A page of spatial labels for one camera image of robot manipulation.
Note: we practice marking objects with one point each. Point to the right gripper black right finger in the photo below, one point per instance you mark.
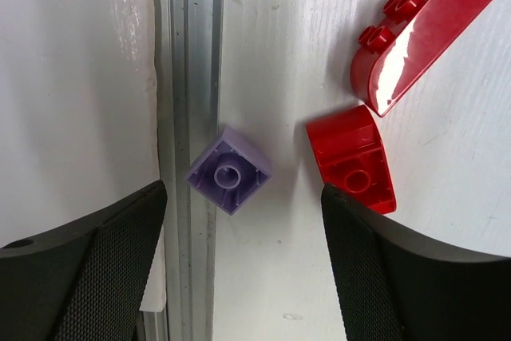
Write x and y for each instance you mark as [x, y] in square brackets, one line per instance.
[394, 283]

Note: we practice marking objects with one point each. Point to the red lego brick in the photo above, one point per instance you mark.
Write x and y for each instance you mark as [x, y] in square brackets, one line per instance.
[409, 39]
[349, 153]

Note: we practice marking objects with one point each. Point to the lavender small lego brick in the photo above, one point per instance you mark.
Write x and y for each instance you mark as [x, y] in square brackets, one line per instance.
[229, 171]

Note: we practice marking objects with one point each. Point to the aluminium table edge rail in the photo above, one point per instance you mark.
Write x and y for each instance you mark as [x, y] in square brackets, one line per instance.
[188, 40]

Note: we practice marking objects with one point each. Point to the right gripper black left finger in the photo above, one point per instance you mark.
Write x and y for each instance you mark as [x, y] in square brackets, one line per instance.
[84, 280]

